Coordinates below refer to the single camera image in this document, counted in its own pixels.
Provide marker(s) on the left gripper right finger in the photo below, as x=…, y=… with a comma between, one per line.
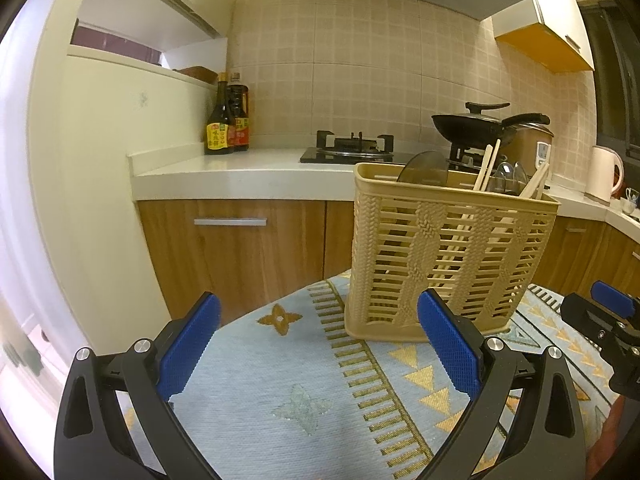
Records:
x=545, y=439

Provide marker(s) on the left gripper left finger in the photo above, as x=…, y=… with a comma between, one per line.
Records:
x=92, y=440

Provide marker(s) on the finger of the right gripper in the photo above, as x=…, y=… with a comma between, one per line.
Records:
x=587, y=318
x=611, y=298

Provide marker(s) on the clear plastic spoon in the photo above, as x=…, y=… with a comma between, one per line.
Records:
x=519, y=179
x=503, y=180

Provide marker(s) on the wooden chopstick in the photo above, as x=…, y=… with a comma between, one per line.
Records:
x=495, y=152
x=483, y=168
x=535, y=182

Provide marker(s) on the white cup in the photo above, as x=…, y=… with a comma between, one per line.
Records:
x=628, y=206

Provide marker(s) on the white electric kettle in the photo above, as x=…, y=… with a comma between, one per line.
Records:
x=605, y=174

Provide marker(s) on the beige plastic utensil basket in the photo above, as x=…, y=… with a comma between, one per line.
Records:
x=478, y=250

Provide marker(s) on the blue patterned table mat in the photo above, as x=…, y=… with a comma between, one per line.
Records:
x=284, y=392

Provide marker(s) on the black wok with lid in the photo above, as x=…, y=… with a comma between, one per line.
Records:
x=476, y=129

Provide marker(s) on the dark window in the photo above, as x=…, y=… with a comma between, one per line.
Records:
x=615, y=50

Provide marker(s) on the black gas stove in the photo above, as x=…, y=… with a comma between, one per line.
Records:
x=349, y=150

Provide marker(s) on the dark soy sauce bottle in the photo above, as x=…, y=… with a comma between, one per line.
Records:
x=220, y=128

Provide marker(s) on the large soy sauce bottle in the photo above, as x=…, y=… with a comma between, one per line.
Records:
x=238, y=102

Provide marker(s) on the white and orange wall cabinet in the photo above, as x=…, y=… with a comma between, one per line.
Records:
x=550, y=32

